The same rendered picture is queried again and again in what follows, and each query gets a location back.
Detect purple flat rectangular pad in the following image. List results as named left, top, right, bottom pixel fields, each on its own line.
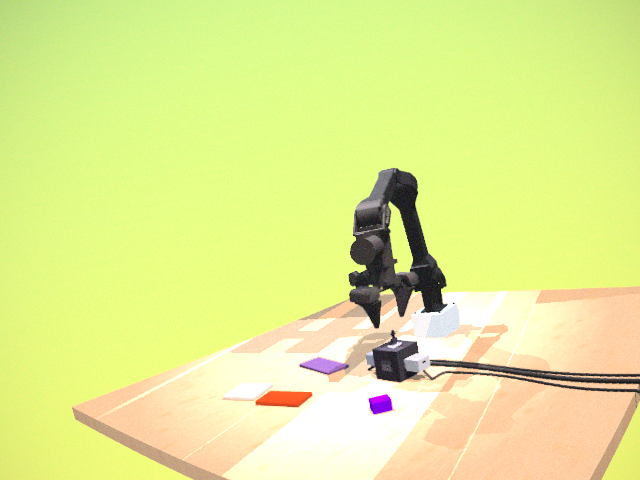
left=298, top=357, right=349, bottom=375

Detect small purple block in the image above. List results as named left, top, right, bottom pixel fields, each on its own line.
left=368, top=394, right=393, bottom=415

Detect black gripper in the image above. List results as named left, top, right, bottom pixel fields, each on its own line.
left=349, top=255, right=418, bottom=329

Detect orange flat slab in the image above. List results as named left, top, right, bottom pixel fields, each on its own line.
left=255, top=391, right=312, bottom=407

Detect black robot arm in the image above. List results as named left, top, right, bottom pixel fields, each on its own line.
left=348, top=168, right=448, bottom=313

